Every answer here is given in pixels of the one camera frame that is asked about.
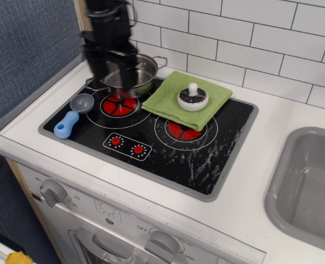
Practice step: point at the white toy oven front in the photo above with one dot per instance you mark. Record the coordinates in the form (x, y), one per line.
(87, 230)

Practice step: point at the grey left oven knob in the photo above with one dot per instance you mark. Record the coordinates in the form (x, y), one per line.
(52, 192)

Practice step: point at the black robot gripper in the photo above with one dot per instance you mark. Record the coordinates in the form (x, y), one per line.
(109, 41)

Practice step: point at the grey right oven knob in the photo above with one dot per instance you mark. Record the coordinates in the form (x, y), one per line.
(162, 246)

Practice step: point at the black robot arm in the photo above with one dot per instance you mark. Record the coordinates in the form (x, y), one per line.
(107, 8)

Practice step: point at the grey oven knob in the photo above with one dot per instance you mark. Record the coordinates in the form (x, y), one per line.
(52, 192)
(162, 246)

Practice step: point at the black toy stovetop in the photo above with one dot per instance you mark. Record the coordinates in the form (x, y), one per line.
(195, 163)

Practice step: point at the white toy mushroom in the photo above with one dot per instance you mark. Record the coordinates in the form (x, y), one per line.
(193, 98)

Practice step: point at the stainless steel pot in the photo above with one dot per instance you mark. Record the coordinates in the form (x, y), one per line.
(146, 72)

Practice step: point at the green folded cloth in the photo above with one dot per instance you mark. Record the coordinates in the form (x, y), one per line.
(164, 103)

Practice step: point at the blue grey toy scoop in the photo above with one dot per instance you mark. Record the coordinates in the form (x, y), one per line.
(81, 104)

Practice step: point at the grey sink basin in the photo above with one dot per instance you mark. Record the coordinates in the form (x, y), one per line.
(295, 200)

